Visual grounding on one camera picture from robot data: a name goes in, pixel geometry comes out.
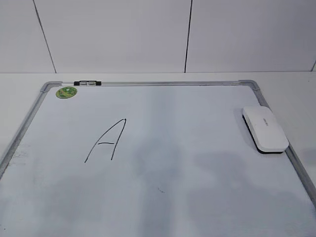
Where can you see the white whiteboard eraser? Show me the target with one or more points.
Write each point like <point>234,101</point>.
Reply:
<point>268,135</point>

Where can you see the white framed whiteboard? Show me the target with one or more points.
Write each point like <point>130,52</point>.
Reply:
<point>158,159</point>

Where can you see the round green magnet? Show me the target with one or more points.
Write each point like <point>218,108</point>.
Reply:
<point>66,92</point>

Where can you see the black whiteboard hanger clip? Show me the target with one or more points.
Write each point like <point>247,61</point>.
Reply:
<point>87,83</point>

